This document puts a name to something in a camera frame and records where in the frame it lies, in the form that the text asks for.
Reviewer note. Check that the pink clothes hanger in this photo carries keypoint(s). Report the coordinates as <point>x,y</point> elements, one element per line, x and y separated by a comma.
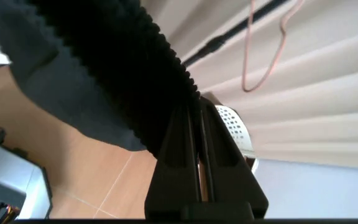
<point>247,46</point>

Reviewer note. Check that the white curtain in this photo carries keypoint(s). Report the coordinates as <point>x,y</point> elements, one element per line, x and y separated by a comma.
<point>306,102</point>

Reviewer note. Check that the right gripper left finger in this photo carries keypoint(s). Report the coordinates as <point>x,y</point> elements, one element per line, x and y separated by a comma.
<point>169,186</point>

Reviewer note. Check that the black shorts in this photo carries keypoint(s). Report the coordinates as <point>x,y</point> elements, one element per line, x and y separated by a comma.
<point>104,62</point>

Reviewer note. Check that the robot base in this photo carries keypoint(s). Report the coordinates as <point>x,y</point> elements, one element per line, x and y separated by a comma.
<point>8,177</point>

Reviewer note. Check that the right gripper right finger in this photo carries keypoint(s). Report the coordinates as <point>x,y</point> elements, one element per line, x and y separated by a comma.
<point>232,186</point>

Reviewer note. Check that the black clothes rack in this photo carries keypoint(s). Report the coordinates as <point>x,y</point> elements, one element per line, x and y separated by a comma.
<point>219,40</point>

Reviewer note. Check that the white laundry basket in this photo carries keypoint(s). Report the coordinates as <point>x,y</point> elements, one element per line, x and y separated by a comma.
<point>238,127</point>

